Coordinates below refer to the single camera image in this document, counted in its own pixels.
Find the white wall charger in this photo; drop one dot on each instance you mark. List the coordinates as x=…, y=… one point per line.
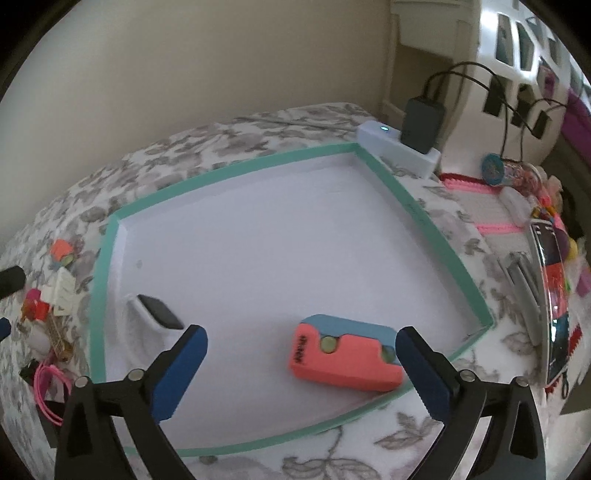
x=38, y=340

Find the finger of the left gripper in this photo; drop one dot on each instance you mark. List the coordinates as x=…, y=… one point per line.
x=5, y=328
x=12, y=280

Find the teal rimmed white tray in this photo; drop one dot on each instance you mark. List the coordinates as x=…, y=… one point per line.
x=247, y=252

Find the pink puppy toy figure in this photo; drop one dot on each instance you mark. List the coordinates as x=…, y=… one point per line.
x=33, y=295

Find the smartphone with colourful case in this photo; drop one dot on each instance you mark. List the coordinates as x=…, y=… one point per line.
x=553, y=300

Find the cream plastic frame clip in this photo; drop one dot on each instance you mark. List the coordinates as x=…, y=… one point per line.
x=64, y=288

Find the pink crochet white bag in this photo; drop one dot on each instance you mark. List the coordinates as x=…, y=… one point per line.
x=502, y=216

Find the silver hair clip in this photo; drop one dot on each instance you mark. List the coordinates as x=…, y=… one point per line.
x=520, y=275

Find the black plugged charger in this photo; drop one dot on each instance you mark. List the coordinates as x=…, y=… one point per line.
x=422, y=123

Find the white shelf unit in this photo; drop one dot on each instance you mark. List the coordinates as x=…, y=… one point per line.
x=426, y=37

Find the gold greek key bar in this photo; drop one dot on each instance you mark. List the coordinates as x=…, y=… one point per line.
x=62, y=348

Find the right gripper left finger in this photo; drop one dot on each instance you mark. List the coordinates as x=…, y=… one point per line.
x=89, y=446

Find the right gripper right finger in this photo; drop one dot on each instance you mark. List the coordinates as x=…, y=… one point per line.
x=513, y=447

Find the white power bank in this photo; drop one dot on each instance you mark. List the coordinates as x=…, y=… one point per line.
x=384, y=141

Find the round blue badge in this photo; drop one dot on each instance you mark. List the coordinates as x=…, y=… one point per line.
x=493, y=170

